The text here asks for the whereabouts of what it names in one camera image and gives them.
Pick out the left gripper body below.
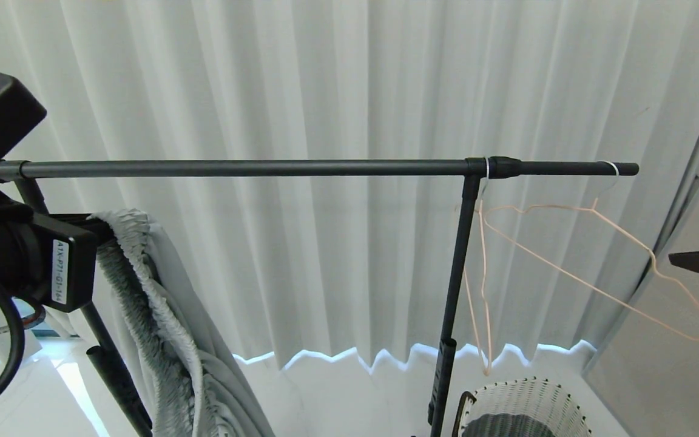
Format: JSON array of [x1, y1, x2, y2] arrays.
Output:
[[0, 187, 99, 314]]

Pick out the pale grey shorts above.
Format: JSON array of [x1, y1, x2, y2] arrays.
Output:
[[86, 209, 276, 437]]

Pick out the pink clothes hanger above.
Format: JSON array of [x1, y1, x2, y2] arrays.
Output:
[[462, 176, 496, 376], [483, 161, 699, 342]]

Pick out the black clothes rack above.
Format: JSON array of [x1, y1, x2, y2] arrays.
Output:
[[0, 156, 640, 437]]

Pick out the white laundry basket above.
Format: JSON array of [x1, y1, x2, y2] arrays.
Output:
[[451, 378, 593, 437]]

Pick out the white curtain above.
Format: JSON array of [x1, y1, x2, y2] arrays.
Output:
[[0, 0, 699, 371]]

